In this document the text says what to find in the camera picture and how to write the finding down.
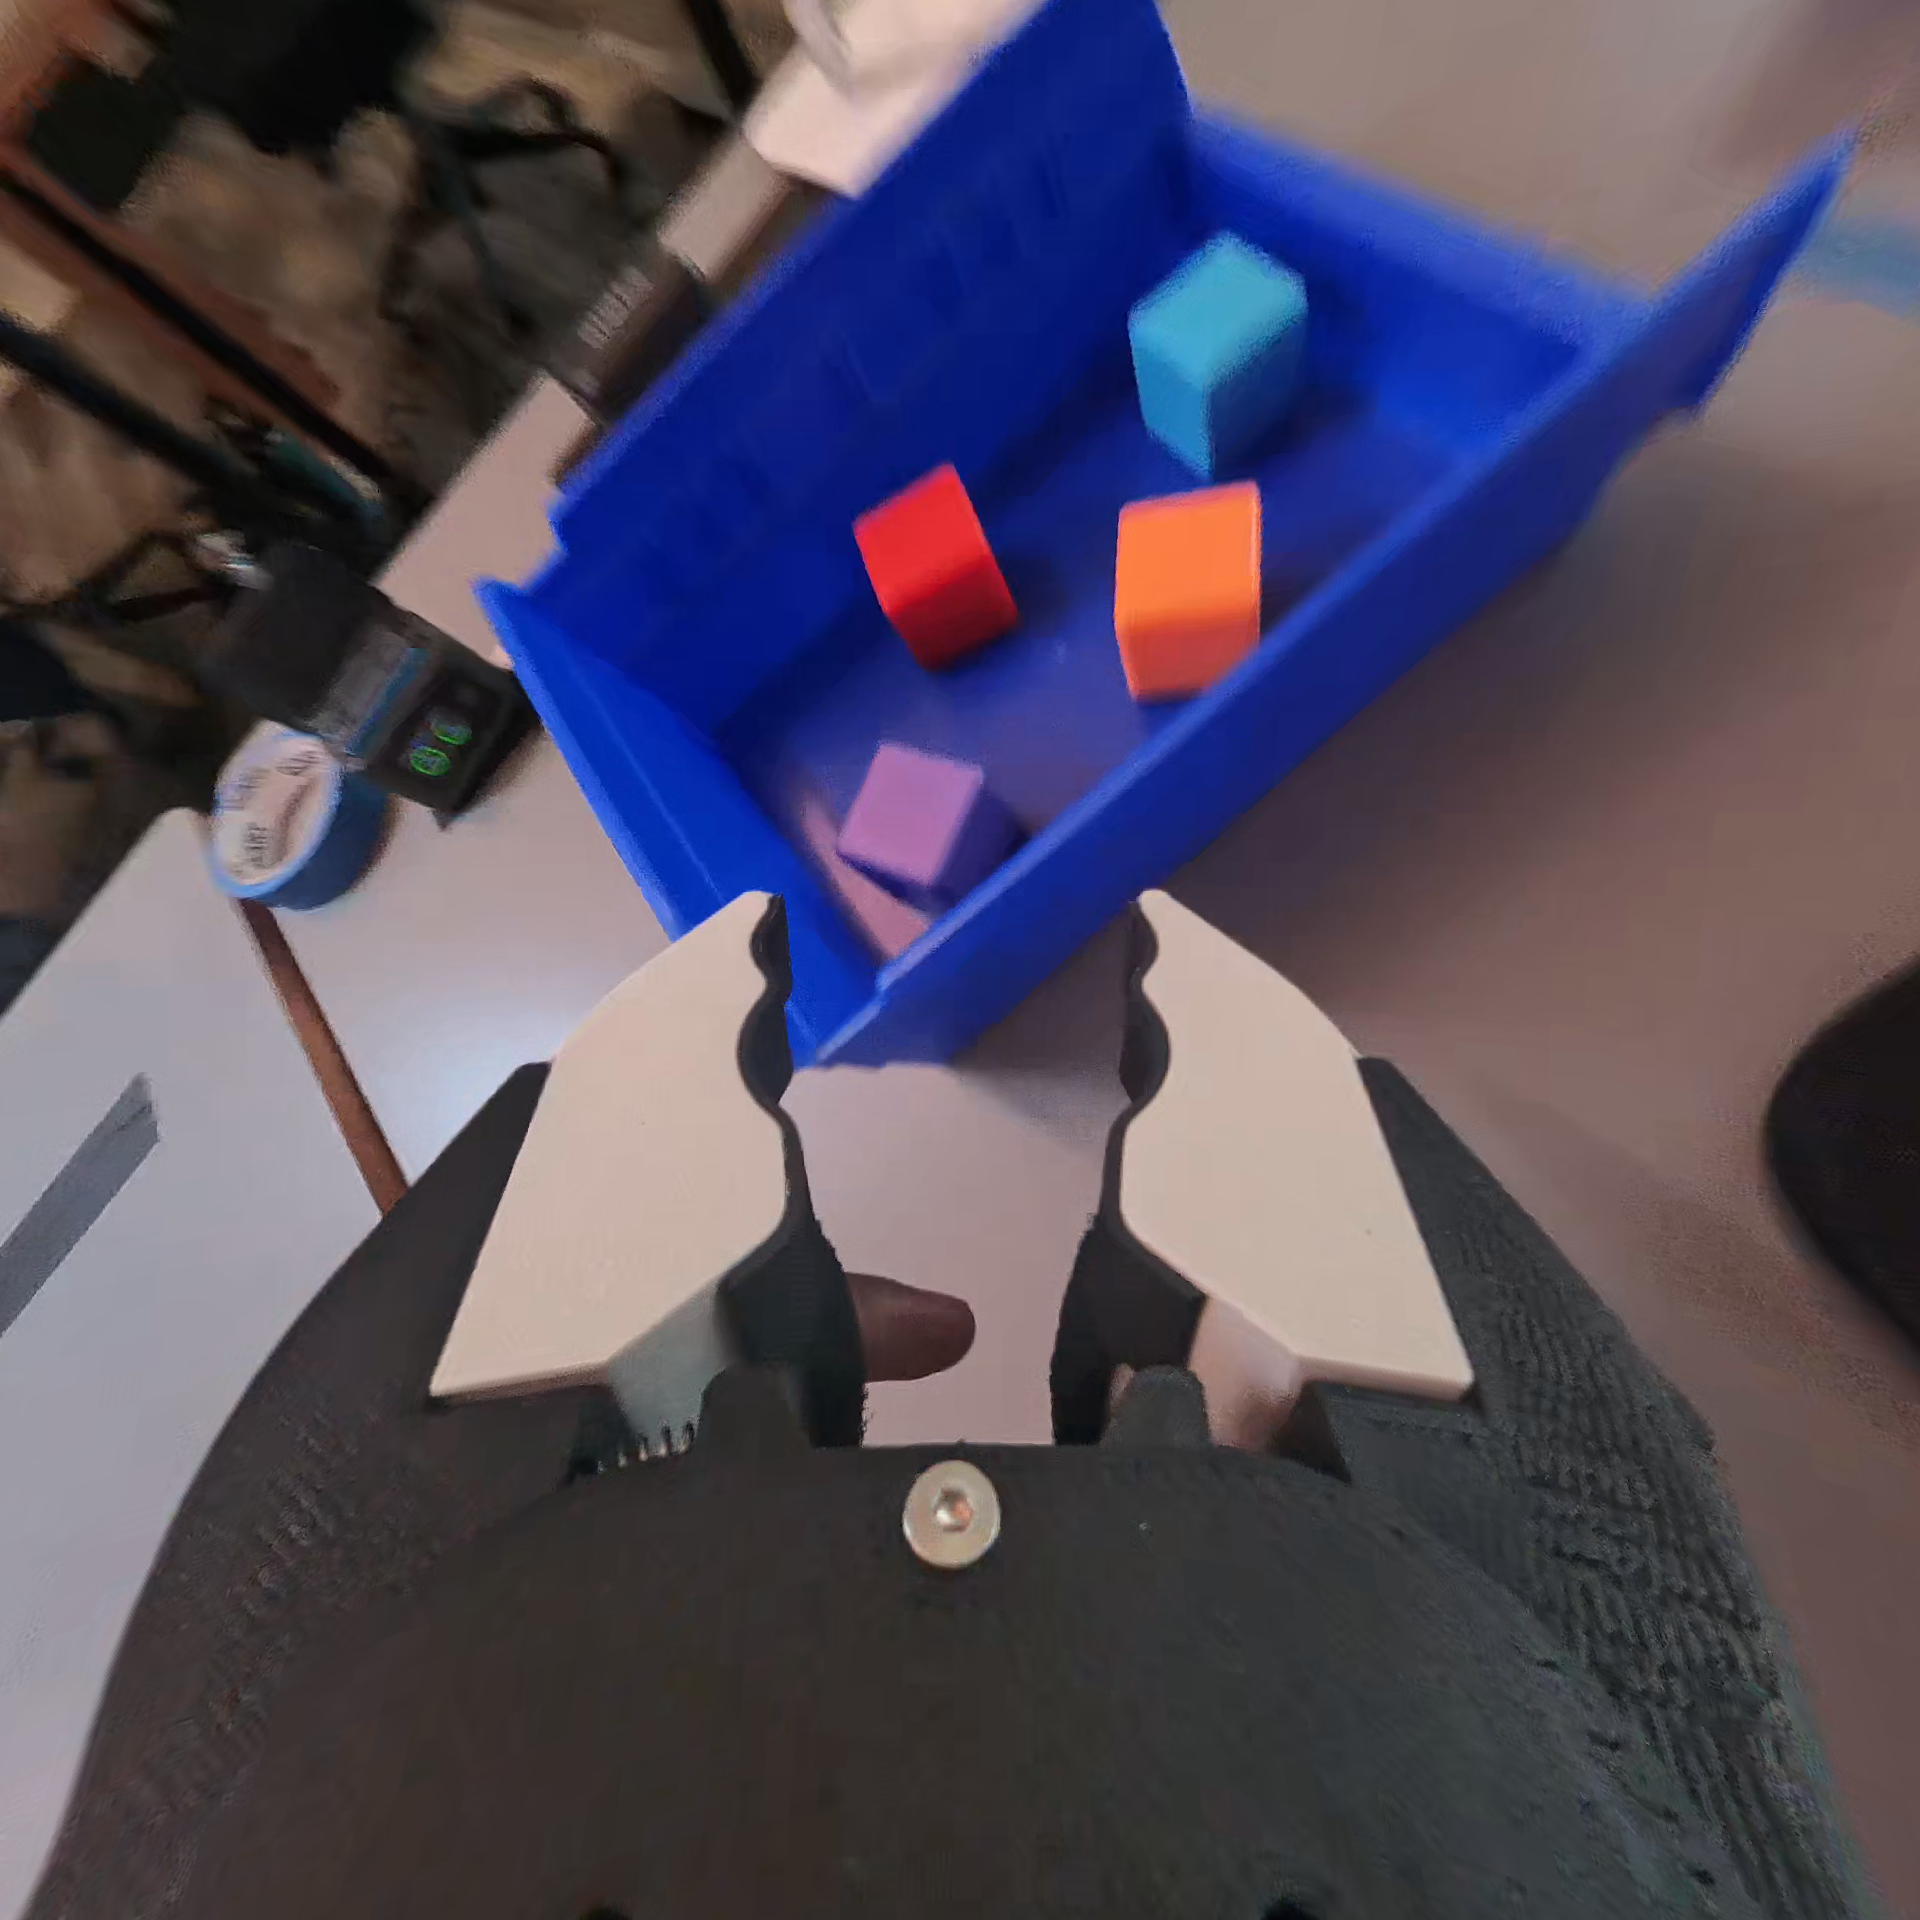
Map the blue plastic bin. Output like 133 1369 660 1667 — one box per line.
481 0 1853 1067

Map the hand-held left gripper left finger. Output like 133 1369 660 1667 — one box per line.
430 892 830 1446

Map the blue tape roll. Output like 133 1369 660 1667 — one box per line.
204 723 392 910

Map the teal foam cube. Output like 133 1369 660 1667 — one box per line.
1131 235 1311 485

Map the black textured armrest pad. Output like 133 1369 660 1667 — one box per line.
1767 959 1920 1351

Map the purple foam cube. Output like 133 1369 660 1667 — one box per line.
837 742 1022 903

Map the orange foam cube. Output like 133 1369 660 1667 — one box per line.
1112 485 1264 704

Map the red foam cube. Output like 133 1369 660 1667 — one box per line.
853 464 1022 670

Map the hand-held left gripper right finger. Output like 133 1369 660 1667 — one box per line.
1051 892 1479 1446

